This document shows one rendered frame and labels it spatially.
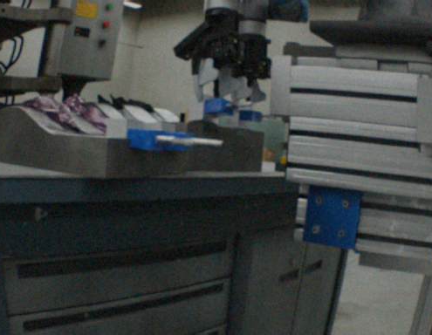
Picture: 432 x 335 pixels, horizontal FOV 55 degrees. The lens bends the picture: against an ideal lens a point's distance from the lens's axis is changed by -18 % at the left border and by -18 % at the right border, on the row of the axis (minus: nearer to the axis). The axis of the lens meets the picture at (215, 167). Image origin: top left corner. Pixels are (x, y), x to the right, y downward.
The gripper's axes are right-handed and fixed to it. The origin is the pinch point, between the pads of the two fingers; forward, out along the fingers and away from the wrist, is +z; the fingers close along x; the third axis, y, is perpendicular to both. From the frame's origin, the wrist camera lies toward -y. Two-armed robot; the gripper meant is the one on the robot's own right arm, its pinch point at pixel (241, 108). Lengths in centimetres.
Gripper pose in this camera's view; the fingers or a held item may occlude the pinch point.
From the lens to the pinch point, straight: 127.9
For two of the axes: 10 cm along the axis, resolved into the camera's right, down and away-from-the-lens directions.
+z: -0.8, 10.0, 0.5
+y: 7.8, 1.0, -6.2
